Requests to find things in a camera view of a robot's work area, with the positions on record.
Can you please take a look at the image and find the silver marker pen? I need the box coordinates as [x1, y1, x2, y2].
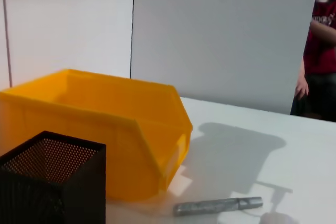
[172, 196, 264, 217]

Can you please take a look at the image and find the black mesh pen holder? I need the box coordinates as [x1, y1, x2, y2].
[0, 130, 107, 224]

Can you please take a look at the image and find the yellow plastic storage bin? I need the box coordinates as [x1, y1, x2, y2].
[0, 68, 194, 203]

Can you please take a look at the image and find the person in red shirt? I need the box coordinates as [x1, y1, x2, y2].
[290, 0, 336, 123]

